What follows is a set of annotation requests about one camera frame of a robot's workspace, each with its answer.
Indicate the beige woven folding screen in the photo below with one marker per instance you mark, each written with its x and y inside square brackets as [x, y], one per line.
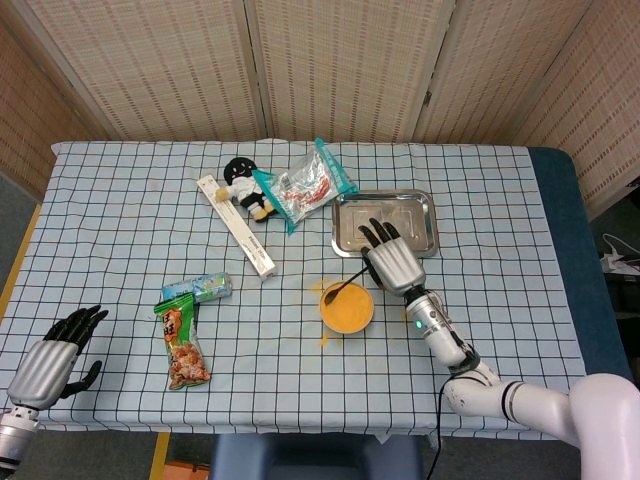
[175, 65]

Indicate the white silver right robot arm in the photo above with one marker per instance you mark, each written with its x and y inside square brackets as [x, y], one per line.
[435, 330]

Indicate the black white plush doll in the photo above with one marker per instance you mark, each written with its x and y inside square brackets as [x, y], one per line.
[245, 190]

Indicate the white round bowl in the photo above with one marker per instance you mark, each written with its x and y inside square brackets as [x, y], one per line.
[350, 332]

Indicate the rectangular metal tray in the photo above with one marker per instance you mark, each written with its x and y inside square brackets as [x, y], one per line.
[405, 207]

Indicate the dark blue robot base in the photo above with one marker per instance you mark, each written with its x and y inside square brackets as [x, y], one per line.
[310, 460]

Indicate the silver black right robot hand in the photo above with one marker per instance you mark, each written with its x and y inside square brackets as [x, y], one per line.
[395, 265]

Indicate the blue padded table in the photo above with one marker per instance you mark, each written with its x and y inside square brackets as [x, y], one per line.
[560, 200]

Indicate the light blue wrapped packet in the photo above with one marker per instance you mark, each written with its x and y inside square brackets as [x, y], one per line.
[215, 287]

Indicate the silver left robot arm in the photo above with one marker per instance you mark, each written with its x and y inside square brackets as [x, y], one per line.
[15, 435]

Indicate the teal clear snack bag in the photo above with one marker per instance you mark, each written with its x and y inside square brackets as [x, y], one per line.
[300, 190]

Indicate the blue checked tablecloth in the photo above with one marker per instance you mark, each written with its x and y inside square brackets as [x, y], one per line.
[125, 225]

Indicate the long white cardboard box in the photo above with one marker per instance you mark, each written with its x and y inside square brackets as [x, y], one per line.
[240, 230]

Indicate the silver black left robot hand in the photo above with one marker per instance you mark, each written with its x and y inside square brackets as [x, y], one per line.
[42, 370]

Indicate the orange box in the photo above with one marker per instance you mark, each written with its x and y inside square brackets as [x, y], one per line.
[187, 471]

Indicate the green snack bag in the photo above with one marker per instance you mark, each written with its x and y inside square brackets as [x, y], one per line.
[182, 350]

